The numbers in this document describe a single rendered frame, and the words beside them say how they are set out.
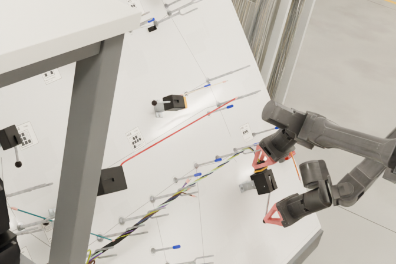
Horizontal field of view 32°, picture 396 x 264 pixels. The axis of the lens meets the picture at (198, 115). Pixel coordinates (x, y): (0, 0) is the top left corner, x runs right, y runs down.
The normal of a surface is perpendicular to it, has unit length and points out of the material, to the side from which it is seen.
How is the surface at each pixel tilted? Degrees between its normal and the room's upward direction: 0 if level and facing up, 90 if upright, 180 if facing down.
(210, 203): 49
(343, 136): 70
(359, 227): 0
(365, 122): 0
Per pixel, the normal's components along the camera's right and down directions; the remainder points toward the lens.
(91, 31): 0.81, 0.42
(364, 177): -0.14, -0.32
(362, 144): -0.84, -0.39
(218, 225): 0.75, -0.25
